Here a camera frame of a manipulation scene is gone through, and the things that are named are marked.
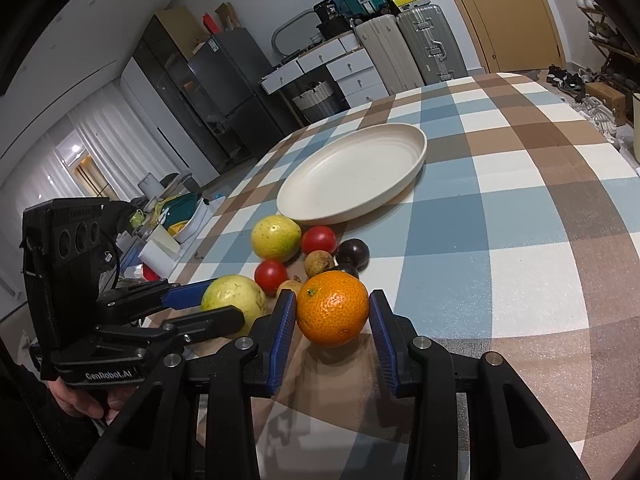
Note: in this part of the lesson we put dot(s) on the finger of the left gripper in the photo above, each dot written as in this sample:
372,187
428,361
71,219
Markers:
150,297
175,332

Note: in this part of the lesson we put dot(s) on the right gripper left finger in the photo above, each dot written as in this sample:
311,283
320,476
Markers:
273,334

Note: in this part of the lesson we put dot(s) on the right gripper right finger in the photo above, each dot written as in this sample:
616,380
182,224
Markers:
392,334

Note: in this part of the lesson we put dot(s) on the yellow-green guava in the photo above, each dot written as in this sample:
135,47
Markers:
237,291

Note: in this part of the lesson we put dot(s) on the brown longan fruit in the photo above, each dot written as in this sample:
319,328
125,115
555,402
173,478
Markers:
290,285
317,262

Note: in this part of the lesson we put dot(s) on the red tomato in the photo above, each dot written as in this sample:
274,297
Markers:
319,238
269,275

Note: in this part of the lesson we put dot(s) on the orange mandarin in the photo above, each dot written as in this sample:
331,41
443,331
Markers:
332,308

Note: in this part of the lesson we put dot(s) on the green-yellow guava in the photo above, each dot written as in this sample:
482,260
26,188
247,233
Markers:
276,237

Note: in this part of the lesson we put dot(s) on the person's left hand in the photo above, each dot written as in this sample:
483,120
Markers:
76,402

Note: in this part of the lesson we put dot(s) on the dark purple plum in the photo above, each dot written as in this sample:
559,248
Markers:
347,268
354,252

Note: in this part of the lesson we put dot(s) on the cream oval plate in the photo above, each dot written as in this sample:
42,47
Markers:
353,175

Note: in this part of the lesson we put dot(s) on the black glass cabinet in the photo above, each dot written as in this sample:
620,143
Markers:
163,63

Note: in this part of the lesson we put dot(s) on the woven laundry basket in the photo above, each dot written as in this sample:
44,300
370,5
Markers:
318,101

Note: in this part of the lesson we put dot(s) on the dark grey refrigerator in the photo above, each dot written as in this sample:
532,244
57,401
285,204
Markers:
230,67

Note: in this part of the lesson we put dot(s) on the white drawer desk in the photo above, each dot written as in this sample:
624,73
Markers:
346,60

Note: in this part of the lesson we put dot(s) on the silver suitcase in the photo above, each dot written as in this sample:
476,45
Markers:
432,43

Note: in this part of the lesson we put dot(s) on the beige suitcase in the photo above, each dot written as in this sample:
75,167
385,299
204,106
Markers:
390,54

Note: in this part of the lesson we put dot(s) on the wooden door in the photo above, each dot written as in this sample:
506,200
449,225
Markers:
513,35

